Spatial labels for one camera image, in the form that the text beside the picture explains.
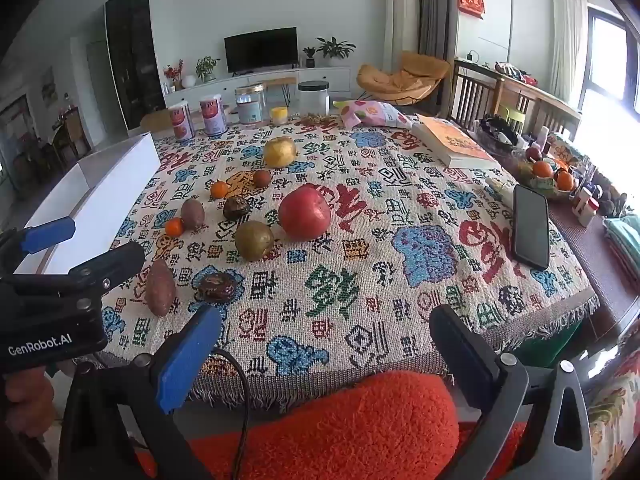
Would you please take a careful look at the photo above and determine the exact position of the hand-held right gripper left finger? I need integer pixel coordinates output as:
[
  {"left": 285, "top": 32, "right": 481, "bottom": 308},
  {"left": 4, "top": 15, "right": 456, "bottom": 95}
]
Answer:
[{"left": 59, "top": 304, "right": 223, "bottom": 480}]

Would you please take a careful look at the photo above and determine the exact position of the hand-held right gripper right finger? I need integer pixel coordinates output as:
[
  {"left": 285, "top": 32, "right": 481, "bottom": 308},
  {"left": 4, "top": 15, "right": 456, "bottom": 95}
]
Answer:
[{"left": 429, "top": 304, "right": 593, "bottom": 480}]

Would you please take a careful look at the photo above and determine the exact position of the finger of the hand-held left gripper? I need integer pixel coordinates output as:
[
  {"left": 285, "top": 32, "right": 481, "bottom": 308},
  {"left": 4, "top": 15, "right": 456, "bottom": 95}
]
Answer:
[
  {"left": 11, "top": 241, "right": 146, "bottom": 297},
  {"left": 0, "top": 216, "right": 77, "bottom": 273}
]

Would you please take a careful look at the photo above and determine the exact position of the long reddish sweet potato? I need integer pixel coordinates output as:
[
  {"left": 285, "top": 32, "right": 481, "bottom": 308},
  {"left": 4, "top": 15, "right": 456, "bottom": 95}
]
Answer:
[{"left": 144, "top": 258, "right": 177, "bottom": 317}]

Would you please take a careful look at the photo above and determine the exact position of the person's left hand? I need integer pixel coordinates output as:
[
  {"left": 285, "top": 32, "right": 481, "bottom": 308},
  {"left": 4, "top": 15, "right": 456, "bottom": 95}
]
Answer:
[{"left": 2, "top": 367, "right": 56, "bottom": 438}]

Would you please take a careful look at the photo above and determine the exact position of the green-brown pear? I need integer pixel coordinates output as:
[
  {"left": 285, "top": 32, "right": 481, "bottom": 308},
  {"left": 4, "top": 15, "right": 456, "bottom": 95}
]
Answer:
[{"left": 234, "top": 221, "right": 275, "bottom": 262}]

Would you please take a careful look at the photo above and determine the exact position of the printed woven tablecloth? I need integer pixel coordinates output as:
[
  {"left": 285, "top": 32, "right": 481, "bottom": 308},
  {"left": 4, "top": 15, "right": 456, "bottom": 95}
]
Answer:
[{"left": 97, "top": 112, "right": 601, "bottom": 413}]

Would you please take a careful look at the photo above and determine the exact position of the orange fleece garment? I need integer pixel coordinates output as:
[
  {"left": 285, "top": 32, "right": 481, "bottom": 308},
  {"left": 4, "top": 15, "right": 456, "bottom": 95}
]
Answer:
[{"left": 135, "top": 371, "right": 526, "bottom": 480}]

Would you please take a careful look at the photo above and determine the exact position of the black smartphone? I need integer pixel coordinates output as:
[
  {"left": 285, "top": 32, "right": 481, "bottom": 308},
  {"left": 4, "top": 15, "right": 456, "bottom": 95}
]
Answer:
[{"left": 511, "top": 184, "right": 552, "bottom": 272}]

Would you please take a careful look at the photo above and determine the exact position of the pink labelled can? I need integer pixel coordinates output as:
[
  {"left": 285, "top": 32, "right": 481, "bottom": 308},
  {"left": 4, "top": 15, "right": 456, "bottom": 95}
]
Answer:
[
  {"left": 167, "top": 101, "right": 195, "bottom": 142},
  {"left": 199, "top": 96, "right": 228, "bottom": 136}
]

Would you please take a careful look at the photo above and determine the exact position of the floral cushion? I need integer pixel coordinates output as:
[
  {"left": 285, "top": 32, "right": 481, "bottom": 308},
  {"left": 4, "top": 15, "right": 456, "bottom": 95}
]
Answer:
[{"left": 582, "top": 330, "right": 640, "bottom": 480}]

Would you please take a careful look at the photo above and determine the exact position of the white tube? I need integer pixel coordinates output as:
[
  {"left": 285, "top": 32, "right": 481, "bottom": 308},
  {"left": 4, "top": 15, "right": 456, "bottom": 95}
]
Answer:
[{"left": 484, "top": 177, "right": 516, "bottom": 209}]

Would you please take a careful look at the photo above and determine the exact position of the red apple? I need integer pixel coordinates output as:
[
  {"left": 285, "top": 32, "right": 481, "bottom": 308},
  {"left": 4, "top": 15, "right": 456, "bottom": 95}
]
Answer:
[{"left": 278, "top": 184, "right": 332, "bottom": 241}]

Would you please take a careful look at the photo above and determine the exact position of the fruit bowl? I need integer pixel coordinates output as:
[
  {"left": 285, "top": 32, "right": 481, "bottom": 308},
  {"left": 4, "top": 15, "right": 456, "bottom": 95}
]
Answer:
[{"left": 515, "top": 157, "right": 576, "bottom": 202}]

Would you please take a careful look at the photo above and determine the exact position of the small white red box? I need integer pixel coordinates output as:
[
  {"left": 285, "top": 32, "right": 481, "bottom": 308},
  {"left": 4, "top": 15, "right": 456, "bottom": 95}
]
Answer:
[{"left": 572, "top": 187, "right": 601, "bottom": 228}]

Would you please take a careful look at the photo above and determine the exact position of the folded teal cloth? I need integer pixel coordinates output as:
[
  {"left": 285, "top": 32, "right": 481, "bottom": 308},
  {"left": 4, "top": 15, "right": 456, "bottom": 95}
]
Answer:
[{"left": 602, "top": 212, "right": 640, "bottom": 281}]

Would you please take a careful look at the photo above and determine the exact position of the black cabinet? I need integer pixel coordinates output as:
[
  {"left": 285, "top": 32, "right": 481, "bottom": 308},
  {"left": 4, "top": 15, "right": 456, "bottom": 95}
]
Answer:
[{"left": 104, "top": 0, "right": 167, "bottom": 131}]

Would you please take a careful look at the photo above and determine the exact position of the red flower arrangement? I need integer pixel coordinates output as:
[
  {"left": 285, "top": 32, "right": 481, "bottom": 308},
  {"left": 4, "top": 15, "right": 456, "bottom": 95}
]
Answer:
[{"left": 164, "top": 59, "right": 186, "bottom": 92}]

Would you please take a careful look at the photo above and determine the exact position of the yellow pear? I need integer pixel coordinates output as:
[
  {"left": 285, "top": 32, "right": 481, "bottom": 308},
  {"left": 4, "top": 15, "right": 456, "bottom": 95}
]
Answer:
[{"left": 263, "top": 136, "right": 297, "bottom": 168}]

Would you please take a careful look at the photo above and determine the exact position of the clear jar with metal lid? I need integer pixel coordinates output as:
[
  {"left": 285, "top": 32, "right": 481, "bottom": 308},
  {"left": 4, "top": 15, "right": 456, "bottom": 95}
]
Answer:
[{"left": 235, "top": 84, "right": 266, "bottom": 125}]

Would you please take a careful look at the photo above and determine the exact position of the orange covered book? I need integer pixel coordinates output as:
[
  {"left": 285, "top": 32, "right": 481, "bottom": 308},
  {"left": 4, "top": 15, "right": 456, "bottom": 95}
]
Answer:
[{"left": 411, "top": 114, "right": 501, "bottom": 170}]

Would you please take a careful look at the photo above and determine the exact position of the dark basket with items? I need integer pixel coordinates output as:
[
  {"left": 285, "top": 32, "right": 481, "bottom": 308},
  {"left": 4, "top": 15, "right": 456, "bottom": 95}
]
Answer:
[{"left": 472, "top": 115, "right": 526, "bottom": 158}]

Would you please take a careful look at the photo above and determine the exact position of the yellow-green chair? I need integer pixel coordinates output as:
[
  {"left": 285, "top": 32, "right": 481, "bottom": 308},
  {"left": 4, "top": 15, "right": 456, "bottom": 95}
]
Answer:
[{"left": 497, "top": 105, "right": 527, "bottom": 133}]

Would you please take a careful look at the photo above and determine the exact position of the wooden stool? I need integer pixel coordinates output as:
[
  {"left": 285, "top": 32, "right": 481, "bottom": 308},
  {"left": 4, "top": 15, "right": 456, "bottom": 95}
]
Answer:
[{"left": 265, "top": 76, "right": 299, "bottom": 111}]

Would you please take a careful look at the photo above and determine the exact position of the television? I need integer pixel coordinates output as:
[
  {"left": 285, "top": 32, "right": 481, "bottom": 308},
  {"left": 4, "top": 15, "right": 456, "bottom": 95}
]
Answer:
[{"left": 224, "top": 27, "right": 298, "bottom": 74}]

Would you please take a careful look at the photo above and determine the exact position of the pink snack bag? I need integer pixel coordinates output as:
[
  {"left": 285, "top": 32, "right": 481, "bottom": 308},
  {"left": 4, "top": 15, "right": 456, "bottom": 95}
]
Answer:
[{"left": 332, "top": 99, "right": 413, "bottom": 130}]

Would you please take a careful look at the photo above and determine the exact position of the glass jar with black lid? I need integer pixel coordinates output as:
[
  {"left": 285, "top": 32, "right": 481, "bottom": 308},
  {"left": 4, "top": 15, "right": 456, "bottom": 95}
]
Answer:
[{"left": 297, "top": 80, "right": 330, "bottom": 117}]

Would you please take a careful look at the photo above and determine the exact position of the wooden bench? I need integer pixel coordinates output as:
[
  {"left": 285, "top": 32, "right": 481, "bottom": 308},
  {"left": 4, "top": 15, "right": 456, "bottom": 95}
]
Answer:
[{"left": 447, "top": 58, "right": 583, "bottom": 136}]

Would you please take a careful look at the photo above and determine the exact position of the white television cabinet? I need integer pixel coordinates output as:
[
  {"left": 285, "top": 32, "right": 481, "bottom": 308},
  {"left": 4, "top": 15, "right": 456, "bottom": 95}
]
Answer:
[{"left": 164, "top": 66, "right": 351, "bottom": 107}]

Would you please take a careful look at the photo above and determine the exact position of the orange lounge chair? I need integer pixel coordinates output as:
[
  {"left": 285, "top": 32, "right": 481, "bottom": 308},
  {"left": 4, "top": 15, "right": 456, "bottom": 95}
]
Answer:
[{"left": 356, "top": 50, "right": 451, "bottom": 107}]

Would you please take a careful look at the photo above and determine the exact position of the large green potted plant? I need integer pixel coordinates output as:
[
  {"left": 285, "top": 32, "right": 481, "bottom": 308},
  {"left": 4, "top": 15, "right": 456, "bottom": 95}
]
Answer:
[{"left": 316, "top": 36, "right": 357, "bottom": 68}]

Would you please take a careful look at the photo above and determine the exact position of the window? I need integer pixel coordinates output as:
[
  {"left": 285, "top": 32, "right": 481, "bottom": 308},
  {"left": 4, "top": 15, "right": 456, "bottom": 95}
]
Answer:
[{"left": 582, "top": 5, "right": 640, "bottom": 121}]

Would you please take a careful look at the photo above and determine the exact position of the white curtain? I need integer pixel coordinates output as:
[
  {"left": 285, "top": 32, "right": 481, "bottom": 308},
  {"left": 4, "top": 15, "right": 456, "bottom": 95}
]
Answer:
[{"left": 550, "top": 0, "right": 589, "bottom": 106}]

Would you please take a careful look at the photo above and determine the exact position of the covered standing air conditioner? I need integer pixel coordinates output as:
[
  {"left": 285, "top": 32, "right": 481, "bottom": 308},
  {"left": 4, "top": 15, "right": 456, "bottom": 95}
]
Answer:
[{"left": 385, "top": 0, "right": 422, "bottom": 68}]

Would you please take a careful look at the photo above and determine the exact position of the grey curtain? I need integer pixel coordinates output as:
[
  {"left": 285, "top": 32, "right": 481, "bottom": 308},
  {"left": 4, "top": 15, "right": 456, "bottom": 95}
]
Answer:
[{"left": 407, "top": 0, "right": 458, "bottom": 61}]

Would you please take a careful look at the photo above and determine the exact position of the black cable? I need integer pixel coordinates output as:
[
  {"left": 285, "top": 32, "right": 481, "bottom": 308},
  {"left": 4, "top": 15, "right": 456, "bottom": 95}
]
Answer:
[{"left": 212, "top": 347, "right": 251, "bottom": 480}]

